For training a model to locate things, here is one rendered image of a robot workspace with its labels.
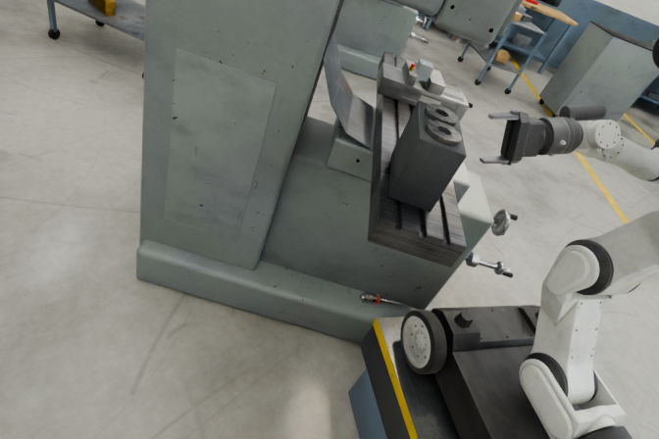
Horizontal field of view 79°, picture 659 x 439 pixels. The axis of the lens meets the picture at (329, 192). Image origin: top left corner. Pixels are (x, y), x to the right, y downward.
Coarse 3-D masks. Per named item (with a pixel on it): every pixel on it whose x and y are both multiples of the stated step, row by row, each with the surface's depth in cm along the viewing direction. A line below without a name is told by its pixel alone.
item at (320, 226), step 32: (320, 128) 160; (320, 160) 143; (288, 192) 151; (320, 192) 149; (352, 192) 147; (480, 192) 161; (288, 224) 161; (320, 224) 159; (352, 224) 157; (480, 224) 149; (288, 256) 172; (320, 256) 170; (352, 256) 167; (384, 256) 165; (384, 288) 177; (416, 288) 175
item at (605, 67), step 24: (600, 24) 487; (576, 48) 500; (600, 48) 460; (624, 48) 453; (648, 48) 455; (576, 72) 489; (600, 72) 471; (624, 72) 470; (648, 72) 469; (552, 96) 520; (576, 96) 491; (600, 96) 490; (624, 96) 488; (600, 120) 509
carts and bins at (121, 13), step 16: (48, 0) 277; (64, 0) 278; (80, 0) 286; (96, 0) 281; (112, 0) 277; (128, 0) 311; (96, 16) 275; (112, 16) 282; (128, 16) 291; (144, 16) 299; (528, 16) 504; (48, 32) 289; (128, 32) 273; (144, 32) 279; (544, 32) 485; (480, 48) 550; (496, 48) 494; (496, 64) 514; (480, 80) 520
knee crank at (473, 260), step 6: (474, 252) 163; (468, 258) 162; (474, 258) 160; (468, 264) 162; (474, 264) 161; (480, 264) 163; (486, 264) 163; (492, 264) 163; (498, 264) 164; (498, 270) 162; (504, 270) 163; (510, 276) 165
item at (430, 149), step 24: (432, 120) 102; (456, 120) 104; (408, 144) 102; (432, 144) 93; (456, 144) 95; (408, 168) 98; (432, 168) 97; (456, 168) 96; (408, 192) 102; (432, 192) 101
